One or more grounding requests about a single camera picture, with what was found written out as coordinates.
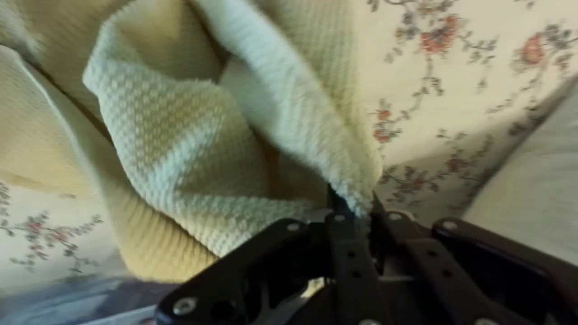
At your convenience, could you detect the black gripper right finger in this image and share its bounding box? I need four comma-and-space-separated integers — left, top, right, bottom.
368, 198, 578, 325

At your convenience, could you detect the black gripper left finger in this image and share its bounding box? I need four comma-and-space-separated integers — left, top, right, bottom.
153, 187, 386, 325

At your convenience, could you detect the cream waffle weave towel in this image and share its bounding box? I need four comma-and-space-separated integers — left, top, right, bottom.
0, 0, 386, 286

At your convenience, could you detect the large white pillow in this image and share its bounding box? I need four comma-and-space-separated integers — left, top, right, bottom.
462, 84, 578, 268

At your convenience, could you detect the floral print bed sheet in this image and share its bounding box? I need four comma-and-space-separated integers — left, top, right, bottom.
0, 0, 578, 325

